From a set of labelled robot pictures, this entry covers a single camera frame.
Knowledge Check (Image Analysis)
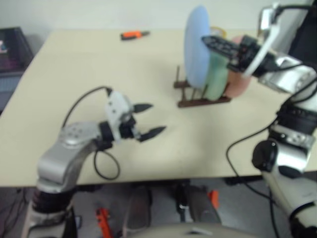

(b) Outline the pink plate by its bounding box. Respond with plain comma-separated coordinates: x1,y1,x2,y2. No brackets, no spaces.
224,35,252,98

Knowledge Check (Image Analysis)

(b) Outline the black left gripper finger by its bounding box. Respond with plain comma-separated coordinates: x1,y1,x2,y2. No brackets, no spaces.
136,125,167,143
132,102,154,115

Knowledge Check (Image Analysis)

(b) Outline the orange black marker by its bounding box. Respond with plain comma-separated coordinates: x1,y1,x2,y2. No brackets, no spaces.
120,30,151,42

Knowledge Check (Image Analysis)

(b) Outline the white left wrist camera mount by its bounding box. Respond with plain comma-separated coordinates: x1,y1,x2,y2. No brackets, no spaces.
104,91,134,144

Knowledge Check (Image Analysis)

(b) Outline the yellow tape roll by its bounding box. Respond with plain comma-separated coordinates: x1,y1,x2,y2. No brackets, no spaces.
210,25,228,38

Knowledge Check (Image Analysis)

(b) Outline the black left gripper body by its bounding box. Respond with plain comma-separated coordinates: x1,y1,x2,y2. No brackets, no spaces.
118,114,139,141

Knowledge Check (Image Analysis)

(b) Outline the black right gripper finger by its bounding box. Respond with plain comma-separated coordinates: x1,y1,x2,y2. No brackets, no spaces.
201,35,241,60

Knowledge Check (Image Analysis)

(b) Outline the green plate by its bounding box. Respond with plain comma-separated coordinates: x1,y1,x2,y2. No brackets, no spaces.
204,52,229,100

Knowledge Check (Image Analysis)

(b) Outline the blue plate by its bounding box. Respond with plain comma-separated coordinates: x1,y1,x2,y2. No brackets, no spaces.
183,5,211,89

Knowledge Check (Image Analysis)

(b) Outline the beige robot torso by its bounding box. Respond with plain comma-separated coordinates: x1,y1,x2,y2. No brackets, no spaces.
123,221,239,238

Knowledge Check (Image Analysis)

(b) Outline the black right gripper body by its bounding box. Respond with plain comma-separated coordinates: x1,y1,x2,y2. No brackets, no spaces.
226,35,261,73

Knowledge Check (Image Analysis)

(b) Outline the black chair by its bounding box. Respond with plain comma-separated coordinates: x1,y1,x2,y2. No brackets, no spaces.
288,0,317,67

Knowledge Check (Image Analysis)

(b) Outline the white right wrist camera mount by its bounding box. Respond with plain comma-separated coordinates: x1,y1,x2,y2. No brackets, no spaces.
242,2,282,79

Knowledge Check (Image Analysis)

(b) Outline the brown wooden dish rack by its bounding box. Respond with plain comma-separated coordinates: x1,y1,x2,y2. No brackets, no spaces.
173,64,232,109

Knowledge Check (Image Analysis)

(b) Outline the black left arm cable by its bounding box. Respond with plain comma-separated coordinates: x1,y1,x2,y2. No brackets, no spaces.
62,86,121,180

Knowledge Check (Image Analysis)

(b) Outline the orange clamp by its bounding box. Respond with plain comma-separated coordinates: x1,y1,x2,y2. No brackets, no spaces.
209,189,220,209
96,207,111,238

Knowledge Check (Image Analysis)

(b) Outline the black table foot bar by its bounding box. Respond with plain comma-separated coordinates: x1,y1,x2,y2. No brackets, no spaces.
80,184,103,192
224,176,264,186
130,181,192,189

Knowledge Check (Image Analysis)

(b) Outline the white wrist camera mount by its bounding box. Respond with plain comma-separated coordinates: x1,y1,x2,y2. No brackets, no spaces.
104,91,134,144
242,2,282,79

